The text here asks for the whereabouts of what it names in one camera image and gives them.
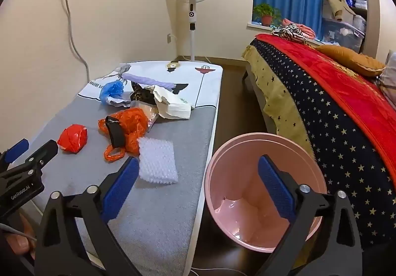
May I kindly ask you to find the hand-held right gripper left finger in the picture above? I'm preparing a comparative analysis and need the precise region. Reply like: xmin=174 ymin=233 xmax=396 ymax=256
xmin=35 ymin=156 xmax=143 ymax=276

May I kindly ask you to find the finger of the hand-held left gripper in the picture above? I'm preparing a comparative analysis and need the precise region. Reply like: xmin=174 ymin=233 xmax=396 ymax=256
xmin=0 ymin=139 xmax=30 ymax=168
xmin=8 ymin=140 xmax=59 ymax=178

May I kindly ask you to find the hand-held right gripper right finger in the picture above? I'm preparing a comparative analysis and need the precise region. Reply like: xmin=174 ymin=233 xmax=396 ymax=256
xmin=257 ymin=155 xmax=362 ymax=276

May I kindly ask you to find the pink plastic bin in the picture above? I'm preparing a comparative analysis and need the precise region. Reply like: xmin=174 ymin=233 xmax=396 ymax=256
xmin=205 ymin=133 xmax=328 ymax=253

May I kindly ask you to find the blue plastic bag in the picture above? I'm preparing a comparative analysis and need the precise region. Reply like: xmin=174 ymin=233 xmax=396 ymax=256
xmin=99 ymin=81 xmax=125 ymax=105

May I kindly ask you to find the white tissue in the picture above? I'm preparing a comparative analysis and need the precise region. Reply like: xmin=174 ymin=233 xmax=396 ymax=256
xmin=145 ymin=84 xmax=174 ymax=113

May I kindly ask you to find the person's left hand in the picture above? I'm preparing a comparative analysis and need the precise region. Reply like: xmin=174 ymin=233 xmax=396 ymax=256
xmin=6 ymin=212 xmax=37 ymax=262

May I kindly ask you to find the red plastic wrapper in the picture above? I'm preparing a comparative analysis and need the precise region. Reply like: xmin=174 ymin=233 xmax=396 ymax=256
xmin=57 ymin=124 xmax=88 ymax=153

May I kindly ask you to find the white bubble wrap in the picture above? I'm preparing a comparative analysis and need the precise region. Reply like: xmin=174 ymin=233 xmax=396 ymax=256
xmin=137 ymin=137 xmax=179 ymax=184

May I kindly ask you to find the black packet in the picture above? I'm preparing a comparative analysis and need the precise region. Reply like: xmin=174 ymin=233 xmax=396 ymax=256
xmin=105 ymin=115 xmax=126 ymax=148

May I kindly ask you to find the orange plastic bag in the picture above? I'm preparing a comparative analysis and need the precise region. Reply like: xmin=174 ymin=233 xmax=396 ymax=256
xmin=98 ymin=108 xmax=151 ymax=162

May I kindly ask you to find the clear plastic bag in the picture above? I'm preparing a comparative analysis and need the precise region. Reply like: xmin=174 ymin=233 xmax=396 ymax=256
xmin=130 ymin=100 xmax=160 ymax=135

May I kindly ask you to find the navy star-printed blanket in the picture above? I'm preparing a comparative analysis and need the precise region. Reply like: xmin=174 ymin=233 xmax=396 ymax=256
xmin=249 ymin=39 xmax=396 ymax=247

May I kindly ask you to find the silver wrapper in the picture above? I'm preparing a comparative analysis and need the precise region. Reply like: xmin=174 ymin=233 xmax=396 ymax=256
xmin=106 ymin=97 xmax=132 ymax=109

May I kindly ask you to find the white paper packet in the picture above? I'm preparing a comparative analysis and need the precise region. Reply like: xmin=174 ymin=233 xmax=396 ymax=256
xmin=158 ymin=95 xmax=195 ymax=121

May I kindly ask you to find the yellow star-printed sheet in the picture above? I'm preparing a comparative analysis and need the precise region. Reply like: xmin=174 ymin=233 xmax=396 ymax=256
xmin=241 ymin=46 xmax=312 ymax=267

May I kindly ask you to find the purple foam sheet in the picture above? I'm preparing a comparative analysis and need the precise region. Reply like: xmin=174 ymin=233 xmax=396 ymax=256
xmin=123 ymin=73 xmax=176 ymax=91

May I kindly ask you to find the red blanket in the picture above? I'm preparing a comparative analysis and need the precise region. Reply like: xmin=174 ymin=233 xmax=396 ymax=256
xmin=255 ymin=33 xmax=396 ymax=178

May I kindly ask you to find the white printed cloth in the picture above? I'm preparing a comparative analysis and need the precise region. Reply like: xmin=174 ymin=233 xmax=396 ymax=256
xmin=77 ymin=61 xmax=224 ymax=110

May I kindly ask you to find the orange pillow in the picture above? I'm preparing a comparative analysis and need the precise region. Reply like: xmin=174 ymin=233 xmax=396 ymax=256
xmin=314 ymin=44 xmax=386 ymax=77

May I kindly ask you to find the striped cloth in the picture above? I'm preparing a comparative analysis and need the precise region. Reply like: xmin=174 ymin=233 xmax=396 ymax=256
xmin=272 ymin=24 xmax=309 ymax=45

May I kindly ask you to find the plaid cloth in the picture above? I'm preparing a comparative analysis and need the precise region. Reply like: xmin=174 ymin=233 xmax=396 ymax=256
xmin=378 ymin=50 xmax=396 ymax=98

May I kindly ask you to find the pink cloth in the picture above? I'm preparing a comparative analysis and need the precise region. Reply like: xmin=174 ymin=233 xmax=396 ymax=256
xmin=281 ymin=18 xmax=316 ymax=39

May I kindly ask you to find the white windowsill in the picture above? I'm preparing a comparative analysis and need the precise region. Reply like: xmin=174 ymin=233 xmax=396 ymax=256
xmin=247 ymin=23 xmax=323 ymax=45

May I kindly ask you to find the potted green plant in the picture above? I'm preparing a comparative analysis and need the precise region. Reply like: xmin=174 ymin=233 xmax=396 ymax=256
xmin=253 ymin=3 xmax=282 ymax=27

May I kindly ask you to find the clear storage box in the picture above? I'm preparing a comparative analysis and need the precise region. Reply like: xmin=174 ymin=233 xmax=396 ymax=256
xmin=320 ymin=15 xmax=367 ymax=54

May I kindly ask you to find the beige jacket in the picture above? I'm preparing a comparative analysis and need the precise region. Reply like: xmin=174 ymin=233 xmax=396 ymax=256
xmin=323 ymin=0 xmax=357 ymax=22

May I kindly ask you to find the grey wall cable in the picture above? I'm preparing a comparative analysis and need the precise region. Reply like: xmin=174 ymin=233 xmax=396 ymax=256
xmin=63 ymin=0 xmax=91 ymax=86

